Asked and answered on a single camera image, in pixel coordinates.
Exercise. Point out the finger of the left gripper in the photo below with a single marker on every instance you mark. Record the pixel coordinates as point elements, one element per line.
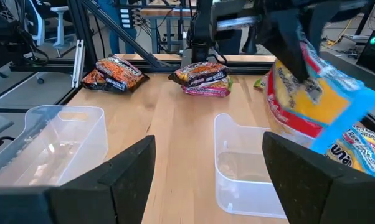
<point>284,40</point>
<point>324,25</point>

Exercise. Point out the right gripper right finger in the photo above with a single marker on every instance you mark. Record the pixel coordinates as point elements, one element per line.
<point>315,196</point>

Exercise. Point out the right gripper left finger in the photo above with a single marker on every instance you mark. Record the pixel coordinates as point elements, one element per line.
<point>112,193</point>

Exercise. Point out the shrimp flavor ramen packet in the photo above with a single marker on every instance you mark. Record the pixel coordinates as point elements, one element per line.
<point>346,158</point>

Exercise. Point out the pink chili ramen noodle pack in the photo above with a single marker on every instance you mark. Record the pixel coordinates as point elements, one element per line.
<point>259,84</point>
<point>206,91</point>

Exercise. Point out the clear plastic bin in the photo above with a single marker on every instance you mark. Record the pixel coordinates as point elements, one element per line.
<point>237,174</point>
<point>66,149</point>

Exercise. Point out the yellow beef ramen noodle pack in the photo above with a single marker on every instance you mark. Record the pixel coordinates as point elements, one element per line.
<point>374,137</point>
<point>312,105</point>

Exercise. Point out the black fire noodle pack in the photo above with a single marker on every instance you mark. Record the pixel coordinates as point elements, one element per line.
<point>200,73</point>
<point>92,81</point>
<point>122,73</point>

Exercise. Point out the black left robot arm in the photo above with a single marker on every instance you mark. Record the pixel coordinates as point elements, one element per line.
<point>201,31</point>

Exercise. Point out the black computer with green light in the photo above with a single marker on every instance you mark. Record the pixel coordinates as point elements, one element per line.
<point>371,56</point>

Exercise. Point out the wooden desk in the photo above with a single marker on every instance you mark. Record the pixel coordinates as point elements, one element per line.
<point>162,13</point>

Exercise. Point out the person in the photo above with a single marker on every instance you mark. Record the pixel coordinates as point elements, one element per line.
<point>116,37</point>

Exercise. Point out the white office chair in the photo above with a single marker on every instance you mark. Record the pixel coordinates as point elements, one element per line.
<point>59,25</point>

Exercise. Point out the silver aluminium bracket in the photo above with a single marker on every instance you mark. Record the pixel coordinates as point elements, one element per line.
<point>78,62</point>

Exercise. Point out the black aluminium table frame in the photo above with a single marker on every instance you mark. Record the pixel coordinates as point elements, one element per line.
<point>50,66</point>

